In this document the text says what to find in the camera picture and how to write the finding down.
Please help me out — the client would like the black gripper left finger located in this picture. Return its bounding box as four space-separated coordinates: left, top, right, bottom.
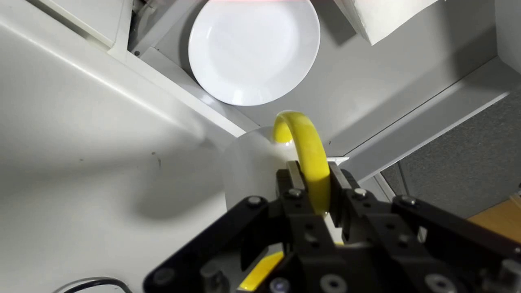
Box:
143 160 333 293

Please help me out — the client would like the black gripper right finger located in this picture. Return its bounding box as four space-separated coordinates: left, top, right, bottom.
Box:
327 160 521 293

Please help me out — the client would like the white cup yellow handle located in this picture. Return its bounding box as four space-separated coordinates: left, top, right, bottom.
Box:
223 110 348 291

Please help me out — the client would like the grey open drawer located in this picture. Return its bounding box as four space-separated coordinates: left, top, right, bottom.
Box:
126 0 521 183

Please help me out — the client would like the white round plate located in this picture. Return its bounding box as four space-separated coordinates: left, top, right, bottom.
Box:
187 0 322 107

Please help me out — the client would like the white paper napkin stack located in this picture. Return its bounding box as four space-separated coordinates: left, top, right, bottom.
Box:
332 0 437 46

